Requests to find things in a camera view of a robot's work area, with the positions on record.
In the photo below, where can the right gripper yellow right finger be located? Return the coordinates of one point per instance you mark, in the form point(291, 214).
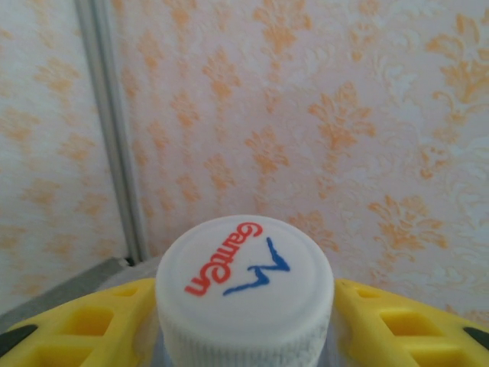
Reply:
point(366, 329)

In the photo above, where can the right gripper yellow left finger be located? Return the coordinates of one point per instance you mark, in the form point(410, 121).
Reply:
point(126, 336)

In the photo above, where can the white cap clear water bottle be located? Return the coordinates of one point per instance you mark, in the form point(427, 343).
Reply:
point(244, 306)

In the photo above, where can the aluminium frame post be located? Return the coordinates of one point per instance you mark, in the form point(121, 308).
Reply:
point(111, 153)

